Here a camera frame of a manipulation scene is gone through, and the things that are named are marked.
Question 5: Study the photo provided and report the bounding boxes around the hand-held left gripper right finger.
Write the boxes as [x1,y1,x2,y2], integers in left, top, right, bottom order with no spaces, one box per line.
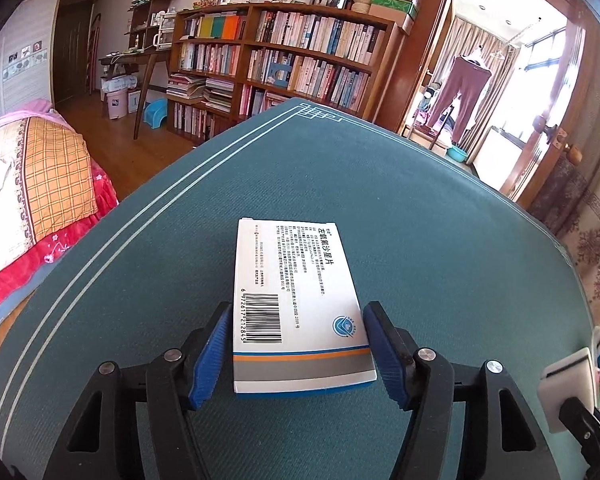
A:
[362,301,563,480]

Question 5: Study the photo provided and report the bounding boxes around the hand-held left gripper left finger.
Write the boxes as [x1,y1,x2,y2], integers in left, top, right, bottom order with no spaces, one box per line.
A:
[42,301,233,480]

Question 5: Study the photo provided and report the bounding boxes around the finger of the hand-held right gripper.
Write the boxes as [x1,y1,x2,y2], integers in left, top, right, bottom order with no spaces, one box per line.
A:
[557,395,600,480]

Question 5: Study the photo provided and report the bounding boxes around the white sponge with black stripe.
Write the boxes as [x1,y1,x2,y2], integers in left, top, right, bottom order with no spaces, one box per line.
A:
[539,347,597,434]

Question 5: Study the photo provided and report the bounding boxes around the white medicine box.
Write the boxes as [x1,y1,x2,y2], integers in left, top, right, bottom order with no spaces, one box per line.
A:
[232,217,378,394]

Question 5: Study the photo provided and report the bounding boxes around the teal table mat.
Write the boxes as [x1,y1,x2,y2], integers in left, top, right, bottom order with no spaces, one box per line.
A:
[0,97,598,480]

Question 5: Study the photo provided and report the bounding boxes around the patterned curtain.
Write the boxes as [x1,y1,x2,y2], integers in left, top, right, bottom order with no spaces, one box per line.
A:
[530,155,600,321]

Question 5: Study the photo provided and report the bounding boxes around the floral bed blanket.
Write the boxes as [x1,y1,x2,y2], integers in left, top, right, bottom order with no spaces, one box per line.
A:
[0,100,120,333]

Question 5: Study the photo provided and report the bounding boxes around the blue plastic stool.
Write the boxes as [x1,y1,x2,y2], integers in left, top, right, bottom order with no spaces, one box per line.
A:
[144,100,169,128]

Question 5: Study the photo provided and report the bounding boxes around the pink trash bin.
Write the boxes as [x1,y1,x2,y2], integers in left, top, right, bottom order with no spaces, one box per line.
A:
[102,87,129,121]

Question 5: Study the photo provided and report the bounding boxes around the hanging purple pants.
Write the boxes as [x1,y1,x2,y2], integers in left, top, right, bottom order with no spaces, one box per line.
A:
[427,55,493,147]

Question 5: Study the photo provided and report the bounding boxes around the wooden desk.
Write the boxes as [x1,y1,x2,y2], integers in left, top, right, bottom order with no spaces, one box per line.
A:
[99,47,173,141]

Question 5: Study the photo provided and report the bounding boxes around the wooden door with knob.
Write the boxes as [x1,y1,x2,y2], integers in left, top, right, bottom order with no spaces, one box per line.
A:
[525,15,600,211]

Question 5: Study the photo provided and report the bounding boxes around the wooden bookshelf with books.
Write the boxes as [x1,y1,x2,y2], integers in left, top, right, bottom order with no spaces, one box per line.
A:
[166,2,406,142]

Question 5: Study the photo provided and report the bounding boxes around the small wooden shelf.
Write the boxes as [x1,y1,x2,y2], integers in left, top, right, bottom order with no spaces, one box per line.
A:
[127,0,181,51]

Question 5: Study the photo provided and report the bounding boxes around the green flat box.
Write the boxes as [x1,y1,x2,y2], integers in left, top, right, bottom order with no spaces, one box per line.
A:
[370,0,421,16]

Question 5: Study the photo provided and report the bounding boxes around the grey wardrobe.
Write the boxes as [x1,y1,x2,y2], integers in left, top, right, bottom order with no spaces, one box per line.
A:
[0,0,63,131]

